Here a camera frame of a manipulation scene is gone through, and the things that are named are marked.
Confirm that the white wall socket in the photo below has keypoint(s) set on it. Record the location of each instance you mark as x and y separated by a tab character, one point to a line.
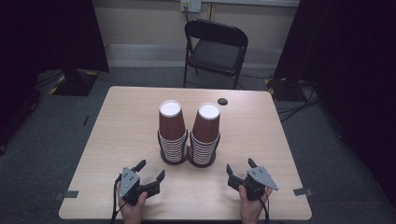
190	5

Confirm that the black folding chair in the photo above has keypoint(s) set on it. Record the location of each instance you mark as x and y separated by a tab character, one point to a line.
214	54

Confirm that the black stand base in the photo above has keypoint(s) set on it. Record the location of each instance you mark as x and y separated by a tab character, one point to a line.
285	90
76	84

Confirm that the dark curtain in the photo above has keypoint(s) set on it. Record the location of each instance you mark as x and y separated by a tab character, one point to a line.
46	37
348	62

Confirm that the black round table grommet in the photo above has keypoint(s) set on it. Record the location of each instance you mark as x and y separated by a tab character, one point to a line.
222	101

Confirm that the person's left hand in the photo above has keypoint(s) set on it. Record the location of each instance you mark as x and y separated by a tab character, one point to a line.
132	213

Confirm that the grey floor tape strip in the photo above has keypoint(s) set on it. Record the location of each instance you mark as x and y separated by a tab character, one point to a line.
302	191
67	194

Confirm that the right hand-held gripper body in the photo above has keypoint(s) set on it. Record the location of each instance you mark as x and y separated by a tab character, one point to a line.
260	177

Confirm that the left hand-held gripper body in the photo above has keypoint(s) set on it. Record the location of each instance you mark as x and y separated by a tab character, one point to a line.
129	183

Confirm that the person's right hand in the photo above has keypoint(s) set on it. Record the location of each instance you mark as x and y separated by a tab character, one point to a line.
251	211

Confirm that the stack of brown cups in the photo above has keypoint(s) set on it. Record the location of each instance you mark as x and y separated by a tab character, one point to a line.
171	124
206	127

